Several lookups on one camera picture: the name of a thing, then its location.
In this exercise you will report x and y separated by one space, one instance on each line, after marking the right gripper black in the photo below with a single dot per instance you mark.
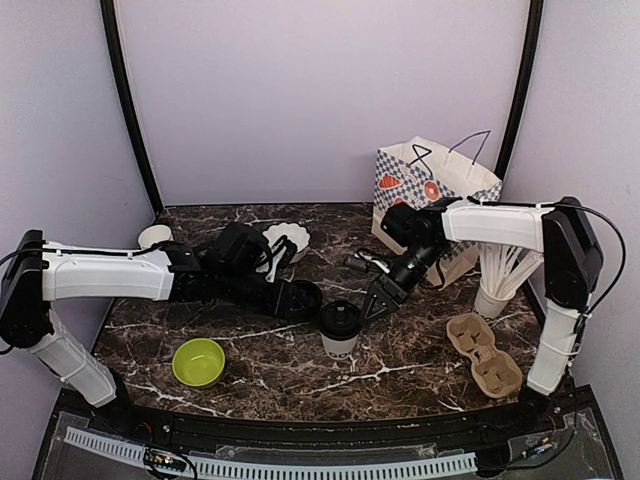
375 292

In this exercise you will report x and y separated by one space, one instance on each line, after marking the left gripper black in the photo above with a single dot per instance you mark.
279 302

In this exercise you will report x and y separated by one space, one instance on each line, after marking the white paper coffee cup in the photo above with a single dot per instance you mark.
338 350

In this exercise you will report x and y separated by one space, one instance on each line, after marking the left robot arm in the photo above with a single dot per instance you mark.
40 273

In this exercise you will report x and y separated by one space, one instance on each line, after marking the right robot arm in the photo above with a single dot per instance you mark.
561 232

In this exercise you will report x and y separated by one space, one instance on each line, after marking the patterned paper takeout bag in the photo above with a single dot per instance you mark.
420 172

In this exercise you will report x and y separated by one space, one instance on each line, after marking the stack of black lids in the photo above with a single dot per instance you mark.
307 300

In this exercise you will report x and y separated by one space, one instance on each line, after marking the white fluted ceramic bowl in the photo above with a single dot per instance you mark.
296 233

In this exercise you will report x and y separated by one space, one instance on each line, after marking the green bowl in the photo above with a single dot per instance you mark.
199 363

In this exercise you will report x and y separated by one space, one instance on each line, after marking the bundle of white wrapped straws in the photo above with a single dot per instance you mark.
505 268

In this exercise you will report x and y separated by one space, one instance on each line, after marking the brown cardboard cup carrier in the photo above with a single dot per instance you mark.
494 371

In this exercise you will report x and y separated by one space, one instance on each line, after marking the stack of white paper cups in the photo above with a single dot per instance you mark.
153 235

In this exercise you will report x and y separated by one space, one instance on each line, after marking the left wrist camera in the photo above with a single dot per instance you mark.
237 251

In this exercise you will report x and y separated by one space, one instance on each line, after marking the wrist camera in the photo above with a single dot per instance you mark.
237 251
396 223

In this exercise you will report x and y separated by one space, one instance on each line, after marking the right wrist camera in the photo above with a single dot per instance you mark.
396 223

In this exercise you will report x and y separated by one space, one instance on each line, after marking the white slotted cable duct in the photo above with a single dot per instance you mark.
163 464

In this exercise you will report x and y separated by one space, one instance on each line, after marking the black front rail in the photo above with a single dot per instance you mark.
483 429

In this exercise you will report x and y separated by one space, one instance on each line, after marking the right black corner post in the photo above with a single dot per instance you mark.
521 89

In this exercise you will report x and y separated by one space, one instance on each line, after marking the black corner post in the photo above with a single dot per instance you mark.
128 109
521 89

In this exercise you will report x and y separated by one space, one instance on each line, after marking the left black corner post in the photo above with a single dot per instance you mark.
128 109

